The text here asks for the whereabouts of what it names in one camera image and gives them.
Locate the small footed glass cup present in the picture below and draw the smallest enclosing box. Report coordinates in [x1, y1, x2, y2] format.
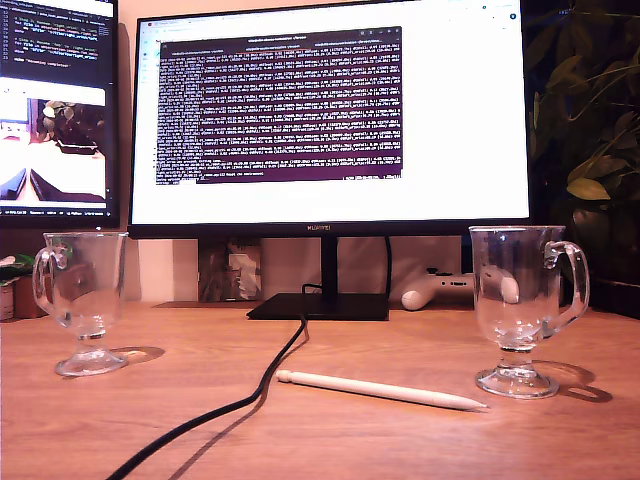
[32, 231, 130, 378]
[468, 224, 592, 400]

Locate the white stylus pen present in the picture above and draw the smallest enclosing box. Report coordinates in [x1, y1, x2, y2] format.
[275, 369, 491, 413]

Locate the white game controller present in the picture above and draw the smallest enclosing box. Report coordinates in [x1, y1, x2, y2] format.
[401, 268, 521, 312]

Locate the large black computer monitor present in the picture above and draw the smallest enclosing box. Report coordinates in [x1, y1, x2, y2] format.
[127, 0, 532, 322]

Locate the dark round plant pot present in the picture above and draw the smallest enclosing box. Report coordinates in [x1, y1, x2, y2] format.
[569, 202, 621, 261]

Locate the green leafy houseplant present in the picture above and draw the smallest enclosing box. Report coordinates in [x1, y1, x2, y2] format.
[522, 0, 640, 204]

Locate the black side computer monitor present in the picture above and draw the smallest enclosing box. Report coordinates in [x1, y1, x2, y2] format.
[0, 0, 121, 229]

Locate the green leafy packet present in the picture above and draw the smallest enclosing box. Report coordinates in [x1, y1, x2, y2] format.
[0, 253, 35, 281]

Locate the thin black monitor cable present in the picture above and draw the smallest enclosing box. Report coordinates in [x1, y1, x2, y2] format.
[382, 236, 394, 297]

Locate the thick black table cable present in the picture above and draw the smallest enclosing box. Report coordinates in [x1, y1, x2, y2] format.
[104, 282, 324, 480]

